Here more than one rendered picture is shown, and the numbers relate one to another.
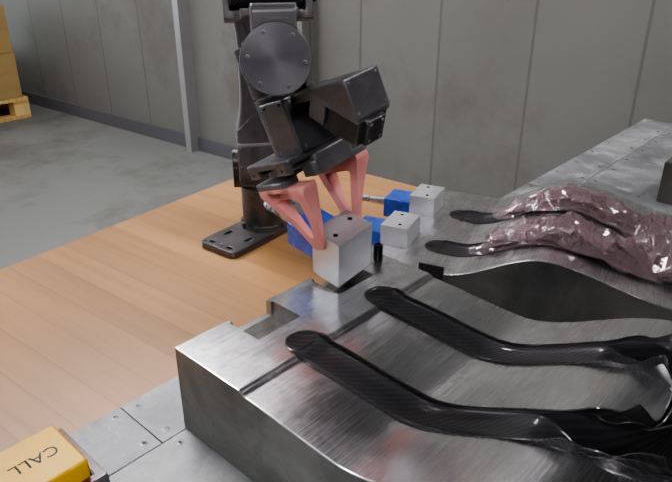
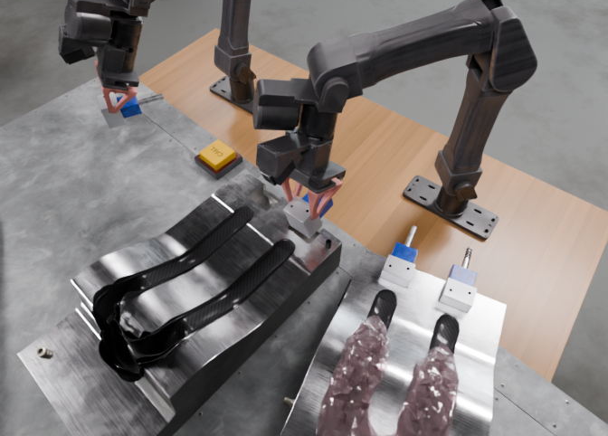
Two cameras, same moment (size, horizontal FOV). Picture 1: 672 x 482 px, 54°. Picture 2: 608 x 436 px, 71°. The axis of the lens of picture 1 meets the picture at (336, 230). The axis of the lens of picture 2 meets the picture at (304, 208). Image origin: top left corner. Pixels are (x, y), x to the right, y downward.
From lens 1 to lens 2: 0.81 m
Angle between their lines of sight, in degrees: 70
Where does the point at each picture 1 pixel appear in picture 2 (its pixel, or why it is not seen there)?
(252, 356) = (234, 195)
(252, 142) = (444, 157)
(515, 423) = (157, 280)
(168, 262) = (393, 165)
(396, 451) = (169, 245)
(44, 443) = (224, 151)
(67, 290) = (356, 132)
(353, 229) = (297, 213)
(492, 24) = not seen: outside the picture
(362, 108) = (260, 163)
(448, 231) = (413, 308)
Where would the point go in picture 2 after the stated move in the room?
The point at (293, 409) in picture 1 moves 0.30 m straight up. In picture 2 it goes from (201, 213) to (157, 82)
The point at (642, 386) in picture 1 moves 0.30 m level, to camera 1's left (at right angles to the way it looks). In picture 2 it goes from (147, 327) to (182, 173)
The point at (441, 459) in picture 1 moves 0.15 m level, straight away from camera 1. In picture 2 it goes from (149, 254) to (232, 270)
